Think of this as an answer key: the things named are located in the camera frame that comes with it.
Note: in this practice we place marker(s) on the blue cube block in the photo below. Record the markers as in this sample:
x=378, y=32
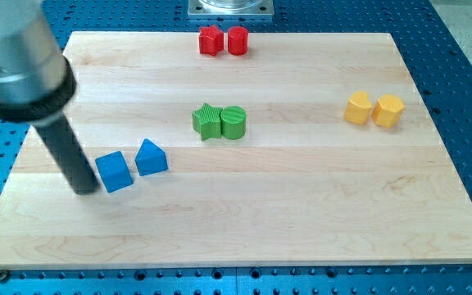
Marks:
x=114, y=171

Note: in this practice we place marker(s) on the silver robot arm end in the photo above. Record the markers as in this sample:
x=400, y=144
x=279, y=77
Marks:
x=36, y=80

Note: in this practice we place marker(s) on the light wooden board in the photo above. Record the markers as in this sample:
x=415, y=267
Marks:
x=303, y=186

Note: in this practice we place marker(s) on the green cylinder block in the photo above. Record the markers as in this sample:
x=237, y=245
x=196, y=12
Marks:
x=233, y=122

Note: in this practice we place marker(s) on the green star block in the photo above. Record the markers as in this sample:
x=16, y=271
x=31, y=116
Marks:
x=207, y=122

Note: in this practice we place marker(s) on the blue triangular prism block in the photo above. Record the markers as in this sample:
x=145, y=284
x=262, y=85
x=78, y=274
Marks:
x=150, y=159

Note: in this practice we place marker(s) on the red star block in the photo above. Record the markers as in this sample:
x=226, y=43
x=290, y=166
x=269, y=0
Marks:
x=210, y=40

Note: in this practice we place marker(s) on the red cylinder block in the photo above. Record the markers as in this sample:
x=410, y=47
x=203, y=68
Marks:
x=237, y=40

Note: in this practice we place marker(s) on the yellow heart block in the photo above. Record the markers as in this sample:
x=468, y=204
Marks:
x=358, y=108

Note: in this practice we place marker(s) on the yellow hexagon block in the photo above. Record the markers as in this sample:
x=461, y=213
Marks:
x=387, y=111

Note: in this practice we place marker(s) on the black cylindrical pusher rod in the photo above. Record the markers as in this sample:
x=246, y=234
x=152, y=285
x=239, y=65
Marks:
x=60, y=140

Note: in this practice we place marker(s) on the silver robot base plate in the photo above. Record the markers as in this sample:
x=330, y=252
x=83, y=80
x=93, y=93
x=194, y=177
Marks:
x=203, y=9

